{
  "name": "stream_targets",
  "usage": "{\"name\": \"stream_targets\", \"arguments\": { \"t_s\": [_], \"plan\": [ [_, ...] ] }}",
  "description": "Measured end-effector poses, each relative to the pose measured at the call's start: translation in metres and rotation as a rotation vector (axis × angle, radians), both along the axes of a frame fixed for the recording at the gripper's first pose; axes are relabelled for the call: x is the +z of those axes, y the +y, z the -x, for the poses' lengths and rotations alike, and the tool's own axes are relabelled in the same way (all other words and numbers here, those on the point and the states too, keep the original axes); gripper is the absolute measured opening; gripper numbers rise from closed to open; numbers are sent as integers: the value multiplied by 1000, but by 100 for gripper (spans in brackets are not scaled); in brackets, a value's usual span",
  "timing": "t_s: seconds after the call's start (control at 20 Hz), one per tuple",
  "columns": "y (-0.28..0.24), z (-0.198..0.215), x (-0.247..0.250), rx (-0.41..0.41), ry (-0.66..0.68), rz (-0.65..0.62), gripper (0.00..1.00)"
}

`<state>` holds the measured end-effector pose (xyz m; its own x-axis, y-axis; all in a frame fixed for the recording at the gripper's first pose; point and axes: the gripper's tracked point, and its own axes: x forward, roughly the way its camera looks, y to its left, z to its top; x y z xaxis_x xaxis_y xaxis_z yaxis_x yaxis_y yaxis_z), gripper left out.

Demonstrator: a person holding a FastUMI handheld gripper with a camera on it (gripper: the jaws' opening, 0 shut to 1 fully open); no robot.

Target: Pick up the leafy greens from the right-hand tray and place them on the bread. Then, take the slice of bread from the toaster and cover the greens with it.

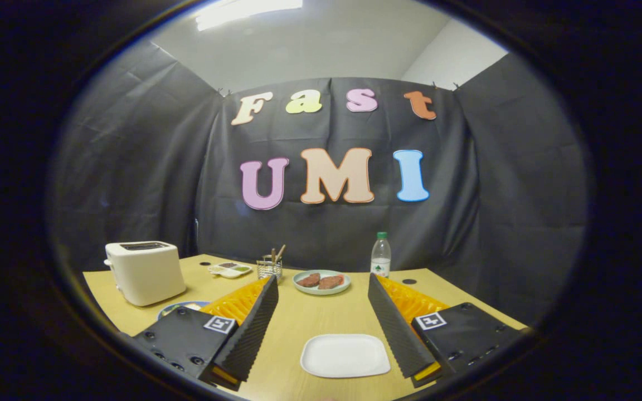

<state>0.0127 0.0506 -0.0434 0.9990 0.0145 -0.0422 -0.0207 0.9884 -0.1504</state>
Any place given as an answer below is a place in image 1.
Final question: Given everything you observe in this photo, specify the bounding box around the white square plate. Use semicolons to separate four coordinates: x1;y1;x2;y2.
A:
300;334;391;379

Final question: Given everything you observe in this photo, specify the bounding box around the wire utensil holder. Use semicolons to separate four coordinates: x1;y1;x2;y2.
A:
256;257;283;281

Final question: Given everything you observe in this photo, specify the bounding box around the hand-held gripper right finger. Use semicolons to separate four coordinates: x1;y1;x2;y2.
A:
367;272;528;389

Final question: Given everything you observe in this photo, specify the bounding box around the clear plastic water bottle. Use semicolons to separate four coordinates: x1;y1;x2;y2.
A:
370;232;392;278

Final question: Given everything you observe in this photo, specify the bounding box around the white divided sauce dish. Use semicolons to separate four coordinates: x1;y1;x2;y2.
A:
208;261;253;279

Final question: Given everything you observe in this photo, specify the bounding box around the blue bowl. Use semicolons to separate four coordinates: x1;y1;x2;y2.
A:
157;301;211;321

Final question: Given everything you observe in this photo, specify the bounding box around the white toaster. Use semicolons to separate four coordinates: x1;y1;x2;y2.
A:
104;241;187;307

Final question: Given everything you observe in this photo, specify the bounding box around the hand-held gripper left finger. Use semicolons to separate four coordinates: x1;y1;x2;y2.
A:
132;275;280;392

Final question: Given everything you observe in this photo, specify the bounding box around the pale green plate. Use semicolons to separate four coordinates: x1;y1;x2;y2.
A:
292;270;352;296

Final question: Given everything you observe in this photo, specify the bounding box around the black backdrop cloth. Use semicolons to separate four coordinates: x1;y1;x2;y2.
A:
48;39;592;329

